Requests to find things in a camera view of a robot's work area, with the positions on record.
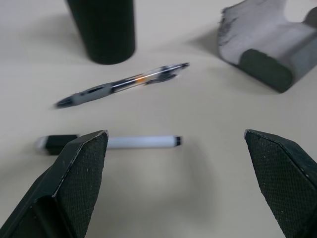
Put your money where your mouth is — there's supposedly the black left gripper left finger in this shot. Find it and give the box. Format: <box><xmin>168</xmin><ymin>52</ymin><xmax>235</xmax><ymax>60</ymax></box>
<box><xmin>0</xmin><ymin>129</ymin><xmax>110</xmax><ymax>238</ymax></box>

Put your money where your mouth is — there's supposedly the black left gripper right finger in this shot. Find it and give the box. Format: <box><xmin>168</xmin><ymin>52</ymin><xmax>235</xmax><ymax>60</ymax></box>
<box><xmin>243</xmin><ymin>128</ymin><xmax>317</xmax><ymax>238</ymax></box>

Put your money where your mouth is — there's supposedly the white marker with black cap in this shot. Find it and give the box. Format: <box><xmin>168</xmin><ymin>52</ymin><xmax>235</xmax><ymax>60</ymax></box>
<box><xmin>36</xmin><ymin>134</ymin><xmax>184</xmax><ymax>156</ymax></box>

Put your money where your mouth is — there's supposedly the clear black gel pen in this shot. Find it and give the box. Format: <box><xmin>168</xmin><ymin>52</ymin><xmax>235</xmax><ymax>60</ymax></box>
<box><xmin>53</xmin><ymin>62</ymin><xmax>191</xmax><ymax>110</ymax></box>

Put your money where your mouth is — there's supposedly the grey felt glasses case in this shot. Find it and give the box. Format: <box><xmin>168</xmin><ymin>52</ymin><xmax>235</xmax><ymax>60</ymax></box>
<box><xmin>216</xmin><ymin>0</ymin><xmax>317</xmax><ymax>94</ymax></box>

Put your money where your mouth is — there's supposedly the black cylindrical pen holder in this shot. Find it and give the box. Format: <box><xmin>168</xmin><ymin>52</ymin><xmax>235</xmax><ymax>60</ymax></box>
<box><xmin>64</xmin><ymin>0</ymin><xmax>137</xmax><ymax>65</ymax></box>

